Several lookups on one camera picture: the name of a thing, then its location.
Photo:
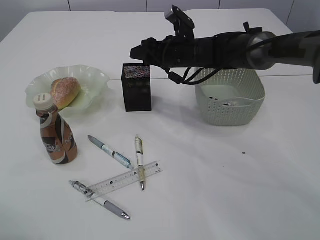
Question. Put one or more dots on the white grey ballpoint pen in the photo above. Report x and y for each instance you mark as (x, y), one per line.
(102, 201)

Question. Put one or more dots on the black mesh pen holder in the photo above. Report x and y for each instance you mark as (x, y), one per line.
(136, 87)

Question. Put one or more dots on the clear plastic ruler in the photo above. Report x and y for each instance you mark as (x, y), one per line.
(123, 180)

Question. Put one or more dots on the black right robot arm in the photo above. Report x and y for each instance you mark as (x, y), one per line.
(253, 49)

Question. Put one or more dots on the brown Nescafe coffee bottle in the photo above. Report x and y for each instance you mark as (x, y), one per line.
(56, 135)

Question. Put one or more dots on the white cream ballpoint pen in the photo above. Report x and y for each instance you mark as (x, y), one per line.
(140, 162)

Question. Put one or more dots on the sugared bread bun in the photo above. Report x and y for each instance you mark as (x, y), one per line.
(64, 91)

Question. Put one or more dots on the small paper ball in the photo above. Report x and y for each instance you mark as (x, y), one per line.
(213, 98)

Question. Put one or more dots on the large paper ball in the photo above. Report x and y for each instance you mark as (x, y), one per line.
(233, 103)

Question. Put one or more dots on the grey blue ballpoint pen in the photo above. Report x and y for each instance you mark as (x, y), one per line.
(111, 152)

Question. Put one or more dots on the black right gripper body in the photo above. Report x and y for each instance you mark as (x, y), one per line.
(208, 52)

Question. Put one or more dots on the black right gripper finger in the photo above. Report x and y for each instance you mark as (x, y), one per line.
(138, 53)

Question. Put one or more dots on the pale green plastic basket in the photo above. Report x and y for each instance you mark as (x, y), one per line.
(230, 97)

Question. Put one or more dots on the green wavy glass plate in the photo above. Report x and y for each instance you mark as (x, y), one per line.
(93, 82)

